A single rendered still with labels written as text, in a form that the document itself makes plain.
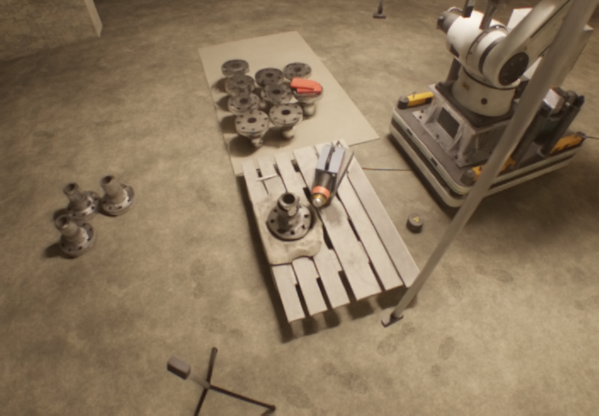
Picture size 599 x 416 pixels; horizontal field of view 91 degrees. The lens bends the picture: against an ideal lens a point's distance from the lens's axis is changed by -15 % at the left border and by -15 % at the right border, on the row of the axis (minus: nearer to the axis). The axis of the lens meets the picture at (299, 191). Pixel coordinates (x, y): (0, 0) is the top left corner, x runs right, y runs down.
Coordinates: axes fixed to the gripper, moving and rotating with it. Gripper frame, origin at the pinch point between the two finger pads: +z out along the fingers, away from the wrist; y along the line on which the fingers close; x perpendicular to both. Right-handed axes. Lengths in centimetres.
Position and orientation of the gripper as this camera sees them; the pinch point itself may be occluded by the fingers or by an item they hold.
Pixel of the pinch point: (476, 16)
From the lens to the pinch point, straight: 210.0
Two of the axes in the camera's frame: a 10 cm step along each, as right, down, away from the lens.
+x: -9.4, 2.7, -2.2
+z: 0.0, 6.3, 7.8
